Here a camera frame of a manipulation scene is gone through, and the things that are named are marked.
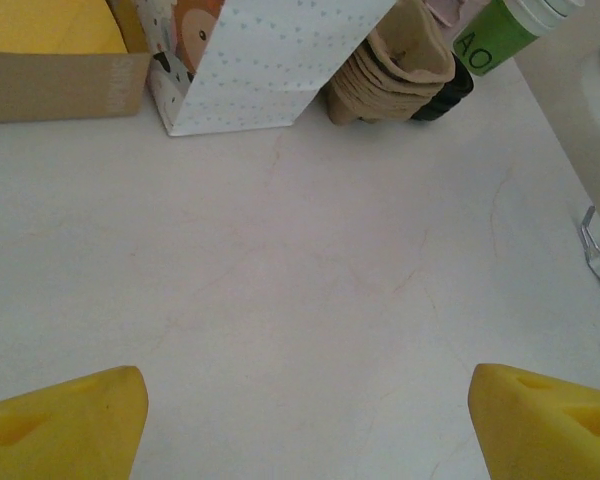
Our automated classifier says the black cup lid stack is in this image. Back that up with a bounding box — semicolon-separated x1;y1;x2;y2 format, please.
410;52;476;123

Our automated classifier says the white patterned paper gift bag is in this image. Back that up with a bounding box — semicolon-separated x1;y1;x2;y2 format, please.
147;0;399;138

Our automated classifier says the brown cardboard napkin box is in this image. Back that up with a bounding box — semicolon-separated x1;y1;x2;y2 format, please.
0;0;152;125

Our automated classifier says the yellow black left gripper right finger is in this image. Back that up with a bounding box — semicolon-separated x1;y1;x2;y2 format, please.
468;363;600;480

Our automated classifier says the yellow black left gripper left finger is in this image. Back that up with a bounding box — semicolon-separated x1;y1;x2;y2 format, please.
0;365;151;480

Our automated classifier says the yellow napkin stack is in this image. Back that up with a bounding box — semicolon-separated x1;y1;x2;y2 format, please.
0;0;130;55

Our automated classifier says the green white paper cup stack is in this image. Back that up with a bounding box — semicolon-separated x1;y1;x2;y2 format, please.
453;0;589;77

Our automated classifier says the brown pulp cup carrier stack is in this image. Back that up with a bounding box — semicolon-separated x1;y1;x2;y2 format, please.
324;0;456;126

